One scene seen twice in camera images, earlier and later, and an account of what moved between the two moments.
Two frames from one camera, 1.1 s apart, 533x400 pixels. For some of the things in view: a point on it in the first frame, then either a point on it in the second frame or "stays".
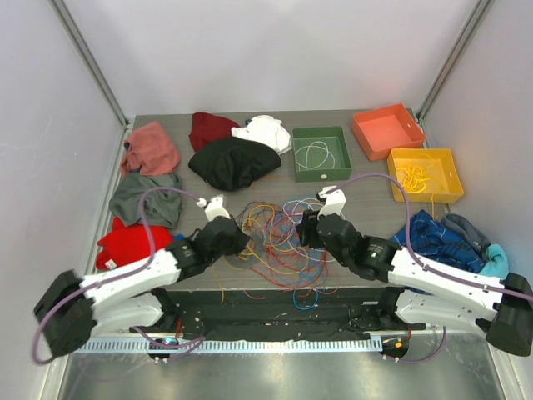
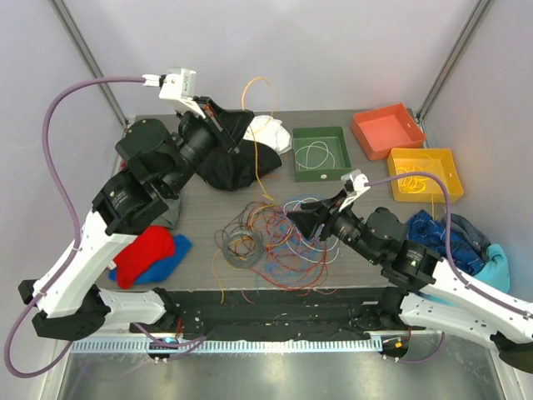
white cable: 309,146 stays
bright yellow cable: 414,181 stays
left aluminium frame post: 62,12 stays
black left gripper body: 234,245 to 198,124
